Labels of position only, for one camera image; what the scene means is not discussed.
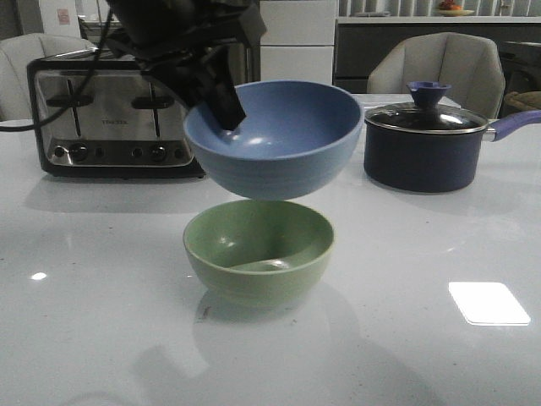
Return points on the black and steel toaster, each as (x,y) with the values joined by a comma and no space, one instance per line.
(113,123)

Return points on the green bowl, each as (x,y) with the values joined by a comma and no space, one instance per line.
(259,253)

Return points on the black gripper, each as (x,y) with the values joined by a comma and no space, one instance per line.
(182,47)

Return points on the grey armchair on left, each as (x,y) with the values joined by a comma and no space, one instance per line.
(16,54)

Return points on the grey armchair on right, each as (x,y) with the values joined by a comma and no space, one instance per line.
(470,65)

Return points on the grey armchair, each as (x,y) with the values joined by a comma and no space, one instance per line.
(470,65)
(16,54)

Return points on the dark grey counter cabinet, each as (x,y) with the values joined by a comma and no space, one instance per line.
(362,43)

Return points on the fruit plate on counter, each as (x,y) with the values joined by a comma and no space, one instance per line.
(449,8)

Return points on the glass pot lid purple knob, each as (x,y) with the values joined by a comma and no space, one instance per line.
(425,113)

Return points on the blue bowl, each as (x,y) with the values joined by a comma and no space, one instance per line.
(296,137)

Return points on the white refrigerator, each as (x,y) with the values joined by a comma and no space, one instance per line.
(299,42)

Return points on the dark blue saucepan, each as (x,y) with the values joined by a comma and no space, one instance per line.
(433,160)

